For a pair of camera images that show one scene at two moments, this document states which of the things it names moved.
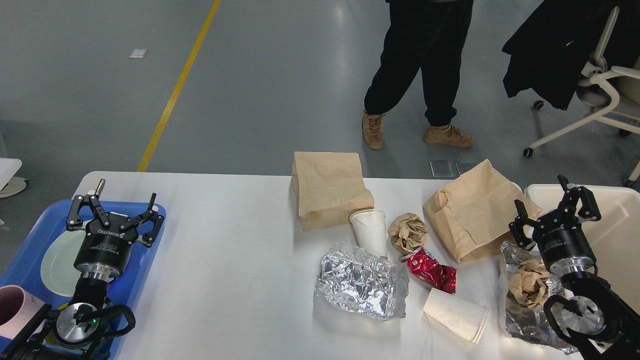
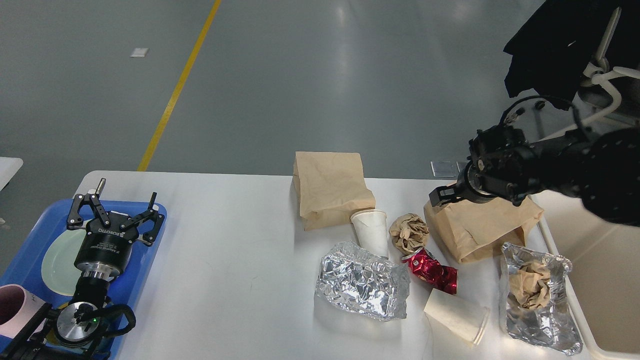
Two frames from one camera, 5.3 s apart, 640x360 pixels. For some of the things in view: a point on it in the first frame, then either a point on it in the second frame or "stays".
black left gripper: [104, 252] stays
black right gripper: [563, 243] to [476, 182]
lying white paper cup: [460, 316] stays
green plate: [59, 273] stays
